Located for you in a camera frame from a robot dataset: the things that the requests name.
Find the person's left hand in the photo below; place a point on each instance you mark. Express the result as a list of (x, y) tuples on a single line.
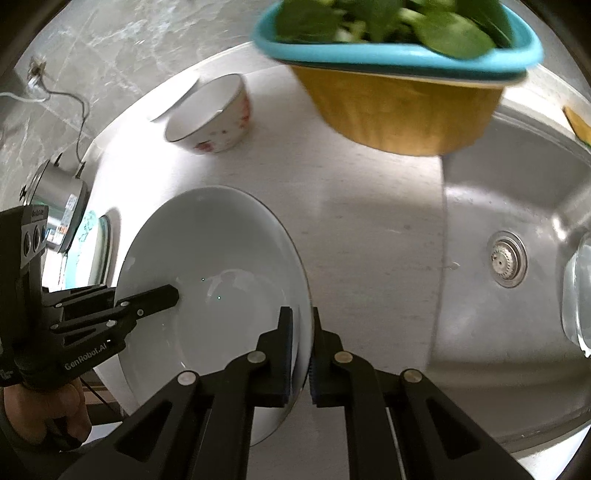
[(55, 410)]

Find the sink drain strainer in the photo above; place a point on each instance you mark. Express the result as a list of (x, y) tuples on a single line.
[(507, 259)]

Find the red floral print bowl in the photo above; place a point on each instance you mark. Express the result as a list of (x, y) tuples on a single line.
[(217, 124)]

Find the yellow plastic basin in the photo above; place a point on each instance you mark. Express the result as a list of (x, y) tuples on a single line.
[(406, 115)]

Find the stainless steel sink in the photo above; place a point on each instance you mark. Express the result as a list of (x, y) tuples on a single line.
[(498, 350)]

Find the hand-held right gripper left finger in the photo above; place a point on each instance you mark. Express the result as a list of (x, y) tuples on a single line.
[(288, 355)]

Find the teal floral rim plate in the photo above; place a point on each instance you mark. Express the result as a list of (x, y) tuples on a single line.
[(87, 251)]

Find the clear glass bowl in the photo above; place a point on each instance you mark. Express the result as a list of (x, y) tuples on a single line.
[(579, 300)]

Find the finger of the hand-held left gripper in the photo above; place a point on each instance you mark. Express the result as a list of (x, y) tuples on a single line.
[(83, 294), (152, 300)]

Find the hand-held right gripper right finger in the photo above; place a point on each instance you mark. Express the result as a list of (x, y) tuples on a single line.
[(316, 378)]

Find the stainless steel rice cooker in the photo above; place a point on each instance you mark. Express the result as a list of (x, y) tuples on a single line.
[(60, 198)]

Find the large white bowl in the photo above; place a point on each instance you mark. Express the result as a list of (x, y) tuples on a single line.
[(217, 240)]

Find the teal plastic colander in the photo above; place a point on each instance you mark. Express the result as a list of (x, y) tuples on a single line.
[(392, 57)]

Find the green leafy vegetables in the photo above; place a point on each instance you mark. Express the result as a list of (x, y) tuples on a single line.
[(443, 32)]

